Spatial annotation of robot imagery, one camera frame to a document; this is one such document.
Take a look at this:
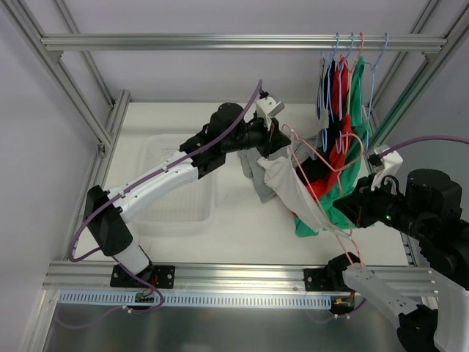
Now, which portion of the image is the pink wire hanger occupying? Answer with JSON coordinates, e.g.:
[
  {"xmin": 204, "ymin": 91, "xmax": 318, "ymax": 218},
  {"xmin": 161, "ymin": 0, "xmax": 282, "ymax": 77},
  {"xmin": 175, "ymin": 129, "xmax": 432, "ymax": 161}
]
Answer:
[{"xmin": 280, "ymin": 123, "xmax": 364, "ymax": 270}]

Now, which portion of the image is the grey tank top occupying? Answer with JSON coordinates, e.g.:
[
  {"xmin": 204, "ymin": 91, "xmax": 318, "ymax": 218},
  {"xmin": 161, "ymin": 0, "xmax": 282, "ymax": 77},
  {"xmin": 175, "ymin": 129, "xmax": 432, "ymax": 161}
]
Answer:
[{"xmin": 236, "ymin": 60, "xmax": 330, "ymax": 202}]

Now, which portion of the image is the white tank top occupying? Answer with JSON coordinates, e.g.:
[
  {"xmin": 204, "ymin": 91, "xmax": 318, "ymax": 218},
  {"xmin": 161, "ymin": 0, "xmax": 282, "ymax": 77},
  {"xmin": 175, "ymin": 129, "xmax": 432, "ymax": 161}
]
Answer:
[{"xmin": 257, "ymin": 147, "xmax": 330, "ymax": 232}]

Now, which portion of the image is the blue hanger with grey top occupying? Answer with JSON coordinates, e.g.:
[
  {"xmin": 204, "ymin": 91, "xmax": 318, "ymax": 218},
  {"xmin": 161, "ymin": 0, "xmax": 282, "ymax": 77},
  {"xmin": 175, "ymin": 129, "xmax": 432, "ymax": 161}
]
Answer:
[{"xmin": 317, "ymin": 32, "xmax": 340, "ymax": 153}]

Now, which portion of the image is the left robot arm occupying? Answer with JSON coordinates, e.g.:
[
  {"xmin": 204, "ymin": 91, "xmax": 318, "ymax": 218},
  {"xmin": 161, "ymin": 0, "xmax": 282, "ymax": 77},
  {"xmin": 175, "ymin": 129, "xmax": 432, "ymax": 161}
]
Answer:
[{"xmin": 84, "ymin": 97, "xmax": 289, "ymax": 290}]

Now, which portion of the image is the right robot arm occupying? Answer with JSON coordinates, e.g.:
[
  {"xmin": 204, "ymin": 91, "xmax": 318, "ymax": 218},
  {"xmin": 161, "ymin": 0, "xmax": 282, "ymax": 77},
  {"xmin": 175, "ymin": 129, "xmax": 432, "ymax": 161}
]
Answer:
[{"xmin": 327, "ymin": 169, "xmax": 468, "ymax": 351}]

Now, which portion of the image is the green tank top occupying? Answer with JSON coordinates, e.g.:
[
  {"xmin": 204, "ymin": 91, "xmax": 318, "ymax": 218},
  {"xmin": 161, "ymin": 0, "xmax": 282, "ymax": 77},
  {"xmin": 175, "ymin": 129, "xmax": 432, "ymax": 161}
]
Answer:
[{"xmin": 295, "ymin": 56, "xmax": 376, "ymax": 238}]

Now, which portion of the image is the black tank top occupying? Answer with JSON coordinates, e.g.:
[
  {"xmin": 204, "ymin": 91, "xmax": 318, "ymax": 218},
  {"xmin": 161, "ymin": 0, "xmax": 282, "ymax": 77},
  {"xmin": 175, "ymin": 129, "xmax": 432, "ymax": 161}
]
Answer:
[{"xmin": 296, "ymin": 60, "xmax": 339, "ymax": 183}]

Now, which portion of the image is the red tank top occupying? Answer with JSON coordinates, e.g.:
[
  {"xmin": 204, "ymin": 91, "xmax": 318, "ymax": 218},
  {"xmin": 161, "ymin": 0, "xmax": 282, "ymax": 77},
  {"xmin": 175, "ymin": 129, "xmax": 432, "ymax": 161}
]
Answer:
[{"xmin": 287, "ymin": 55, "xmax": 355, "ymax": 216}]

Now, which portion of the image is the blue hanger with black top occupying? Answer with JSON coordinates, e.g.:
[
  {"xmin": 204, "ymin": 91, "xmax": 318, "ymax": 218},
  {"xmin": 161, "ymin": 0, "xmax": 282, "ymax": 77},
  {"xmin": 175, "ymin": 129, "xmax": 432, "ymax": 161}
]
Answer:
[{"xmin": 330, "ymin": 33, "xmax": 355, "ymax": 154}]

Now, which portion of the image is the pink hanger with green top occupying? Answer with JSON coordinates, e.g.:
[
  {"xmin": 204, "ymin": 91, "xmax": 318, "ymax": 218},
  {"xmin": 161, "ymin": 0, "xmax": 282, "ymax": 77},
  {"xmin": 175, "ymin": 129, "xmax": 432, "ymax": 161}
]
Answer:
[{"xmin": 346, "ymin": 32, "xmax": 365, "ymax": 116}]

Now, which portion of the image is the white plastic basket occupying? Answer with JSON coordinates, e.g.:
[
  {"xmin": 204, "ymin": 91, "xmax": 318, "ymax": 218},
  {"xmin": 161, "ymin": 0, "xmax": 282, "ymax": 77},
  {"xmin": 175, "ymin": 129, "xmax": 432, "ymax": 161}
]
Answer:
[{"xmin": 133, "ymin": 133, "xmax": 216, "ymax": 236}]

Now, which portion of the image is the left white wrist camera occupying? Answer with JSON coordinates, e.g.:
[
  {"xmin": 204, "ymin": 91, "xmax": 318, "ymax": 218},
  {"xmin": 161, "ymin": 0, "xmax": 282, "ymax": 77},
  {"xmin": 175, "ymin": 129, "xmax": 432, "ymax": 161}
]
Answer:
[{"xmin": 255, "ymin": 91, "xmax": 284, "ymax": 130}]

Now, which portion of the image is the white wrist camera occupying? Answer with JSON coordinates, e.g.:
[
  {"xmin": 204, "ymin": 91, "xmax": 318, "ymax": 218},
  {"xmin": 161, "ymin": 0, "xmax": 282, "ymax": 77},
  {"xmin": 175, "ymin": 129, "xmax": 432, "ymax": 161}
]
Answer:
[
  {"xmin": 255, "ymin": 91, "xmax": 284, "ymax": 130},
  {"xmin": 367, "ymin": 144, "xmax": 403, "ymax": 191}
]

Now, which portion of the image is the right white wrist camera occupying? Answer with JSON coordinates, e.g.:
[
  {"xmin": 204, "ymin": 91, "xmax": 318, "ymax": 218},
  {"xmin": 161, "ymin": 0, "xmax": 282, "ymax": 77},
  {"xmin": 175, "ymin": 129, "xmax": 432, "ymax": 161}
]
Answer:
[{"xmin": 367, "ymin": 144, "xmax": 403, "ymax": 191}]

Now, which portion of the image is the aluminium hanging rail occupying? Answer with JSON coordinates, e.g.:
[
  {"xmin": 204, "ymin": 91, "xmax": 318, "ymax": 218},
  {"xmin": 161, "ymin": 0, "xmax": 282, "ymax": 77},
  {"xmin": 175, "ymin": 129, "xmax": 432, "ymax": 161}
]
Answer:
[{"xmin": 41, "ymin": 33, "xmax": 448, "ymax": 53}]

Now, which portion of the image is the empty blue wire hanger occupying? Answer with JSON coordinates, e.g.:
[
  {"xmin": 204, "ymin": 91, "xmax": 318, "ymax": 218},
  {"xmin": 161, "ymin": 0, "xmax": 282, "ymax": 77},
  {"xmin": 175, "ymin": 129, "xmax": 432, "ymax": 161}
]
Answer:
[{"xmin": 363, "ymin": 32, "xmax": 389, "ymax": 153}]

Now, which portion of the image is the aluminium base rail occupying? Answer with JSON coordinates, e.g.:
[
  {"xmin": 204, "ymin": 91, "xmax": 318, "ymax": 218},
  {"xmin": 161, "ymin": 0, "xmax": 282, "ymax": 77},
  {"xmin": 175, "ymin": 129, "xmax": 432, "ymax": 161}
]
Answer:
[{"xmin": 42, "ymin": 261, "xmax": 438, "ymax": 296}]

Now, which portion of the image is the white slotted cable duct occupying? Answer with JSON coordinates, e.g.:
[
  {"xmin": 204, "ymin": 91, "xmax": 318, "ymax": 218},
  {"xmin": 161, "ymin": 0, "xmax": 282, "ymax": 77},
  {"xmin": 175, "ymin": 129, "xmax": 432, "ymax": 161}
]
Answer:
[{"xmin": 58, "ymin": 290, "xmax": 332, "ymax": 310}]

